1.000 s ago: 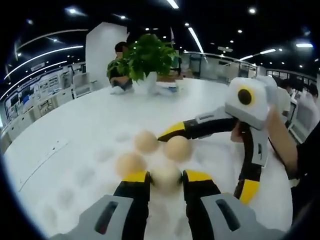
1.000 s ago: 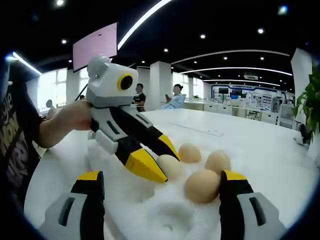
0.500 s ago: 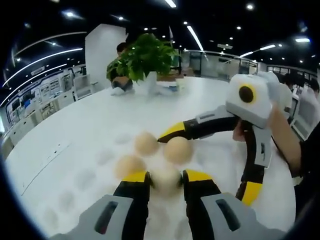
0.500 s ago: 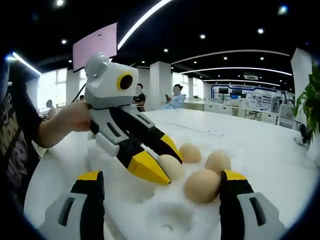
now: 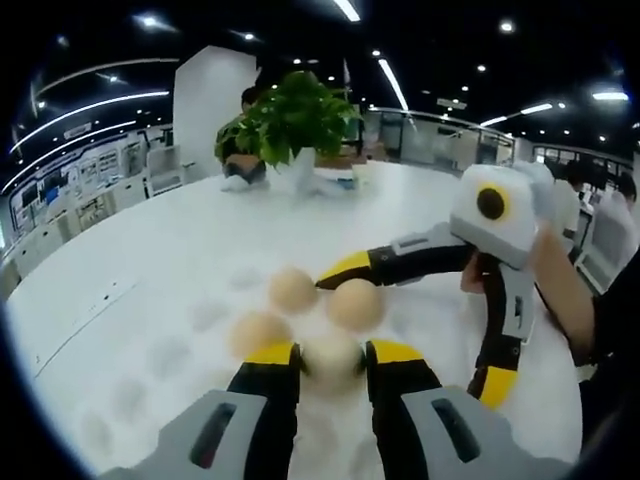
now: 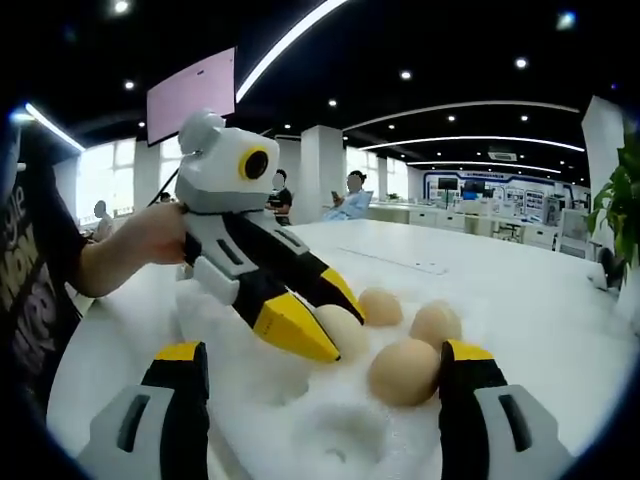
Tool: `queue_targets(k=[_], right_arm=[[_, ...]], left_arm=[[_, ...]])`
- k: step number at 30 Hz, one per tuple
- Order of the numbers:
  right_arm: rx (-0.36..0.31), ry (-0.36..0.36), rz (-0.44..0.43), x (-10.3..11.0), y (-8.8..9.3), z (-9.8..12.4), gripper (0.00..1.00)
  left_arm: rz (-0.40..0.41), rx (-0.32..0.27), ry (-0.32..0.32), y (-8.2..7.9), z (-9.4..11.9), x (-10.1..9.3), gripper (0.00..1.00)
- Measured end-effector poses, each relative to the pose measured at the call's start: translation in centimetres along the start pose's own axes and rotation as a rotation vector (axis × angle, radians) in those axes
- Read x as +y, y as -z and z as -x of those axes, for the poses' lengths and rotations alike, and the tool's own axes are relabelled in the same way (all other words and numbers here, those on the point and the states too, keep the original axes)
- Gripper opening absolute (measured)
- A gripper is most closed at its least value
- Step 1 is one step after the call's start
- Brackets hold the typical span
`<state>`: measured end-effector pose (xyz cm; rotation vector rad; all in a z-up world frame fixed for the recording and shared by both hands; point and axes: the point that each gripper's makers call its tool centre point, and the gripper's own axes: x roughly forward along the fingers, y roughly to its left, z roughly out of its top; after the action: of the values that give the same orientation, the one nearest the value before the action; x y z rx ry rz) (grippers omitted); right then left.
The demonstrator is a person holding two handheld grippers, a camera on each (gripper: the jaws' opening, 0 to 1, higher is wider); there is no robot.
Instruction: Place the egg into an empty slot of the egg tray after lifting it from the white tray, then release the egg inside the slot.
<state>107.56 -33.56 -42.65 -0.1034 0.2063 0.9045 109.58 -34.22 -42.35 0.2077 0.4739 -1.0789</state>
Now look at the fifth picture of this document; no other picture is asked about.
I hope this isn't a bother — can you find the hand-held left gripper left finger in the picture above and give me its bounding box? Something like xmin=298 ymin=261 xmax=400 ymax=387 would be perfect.
xmin=102 ymin=341 xmax=304 ymax=480

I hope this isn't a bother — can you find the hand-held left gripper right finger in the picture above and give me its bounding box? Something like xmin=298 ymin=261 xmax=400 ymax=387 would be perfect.
xmin=364 ymin=338 xmax=571 ymax=480

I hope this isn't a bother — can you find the brown oval egg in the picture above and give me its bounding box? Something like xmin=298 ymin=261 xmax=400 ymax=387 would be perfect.
xmin=327 ymin=278 xmax=387 ymax=332
xmin=229 ymin=312 xmax=294 ymax=359
xmin=267 ymin=267 xmax=319 ymax=314

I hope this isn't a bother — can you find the pale cream egg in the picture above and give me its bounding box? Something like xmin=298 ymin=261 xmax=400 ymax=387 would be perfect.
xmin=299 ymin=332 xmax=368 ymax=396

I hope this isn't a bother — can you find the white foam egg holder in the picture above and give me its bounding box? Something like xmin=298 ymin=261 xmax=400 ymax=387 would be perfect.
xmin=74 ymin=259 xmax=481 ymax=480

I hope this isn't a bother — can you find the person's right hand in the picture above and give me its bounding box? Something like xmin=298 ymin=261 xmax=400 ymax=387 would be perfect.
xmin=459 ymin=219 xmax=574 ymax=296

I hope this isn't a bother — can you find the white paper cup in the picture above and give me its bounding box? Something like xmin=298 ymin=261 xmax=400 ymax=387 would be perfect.
xmin=351 ymin=164 xmax=375 ymax=190

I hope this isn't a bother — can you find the white and blue packet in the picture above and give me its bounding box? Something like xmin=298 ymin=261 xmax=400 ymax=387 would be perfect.
xmin=309 ymin=174 xmax=359 ymax=200

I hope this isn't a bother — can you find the short ceiling light strip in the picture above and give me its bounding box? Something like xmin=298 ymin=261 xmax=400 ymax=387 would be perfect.
xmin=376 ymin=57 xmax=412 ymax=112

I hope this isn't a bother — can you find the white table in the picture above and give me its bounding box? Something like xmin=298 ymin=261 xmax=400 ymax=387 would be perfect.
xmin=4 ymin=159 xmax=586 ymax=480

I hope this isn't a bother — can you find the green potted plant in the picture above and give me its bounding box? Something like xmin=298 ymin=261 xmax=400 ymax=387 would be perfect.
xmin=214 ymin=71 xmax=365 ymax=190

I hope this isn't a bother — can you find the table socket panel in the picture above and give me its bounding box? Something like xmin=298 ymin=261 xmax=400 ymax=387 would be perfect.
xmin=33 ymin=279 xmax=140 ymax=367

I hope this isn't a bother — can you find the long ceiling light strip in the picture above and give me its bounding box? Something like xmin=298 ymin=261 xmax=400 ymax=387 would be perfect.
xmin=331 ymin=0 xmax=362 ymax=22

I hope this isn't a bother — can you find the white mesh office chair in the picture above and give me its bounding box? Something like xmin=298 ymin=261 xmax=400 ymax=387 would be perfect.
xmin=144 ymin=144 xmax=185 ymax=197

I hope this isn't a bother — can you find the white cabinet row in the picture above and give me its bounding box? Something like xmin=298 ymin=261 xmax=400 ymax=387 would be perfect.
xmin=4 ymin=149 xmax=151 ymax=281

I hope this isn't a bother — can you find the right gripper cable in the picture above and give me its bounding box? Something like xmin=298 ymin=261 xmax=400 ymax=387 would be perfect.
xmin=533 ymin=282 xmax=576 ymax=354

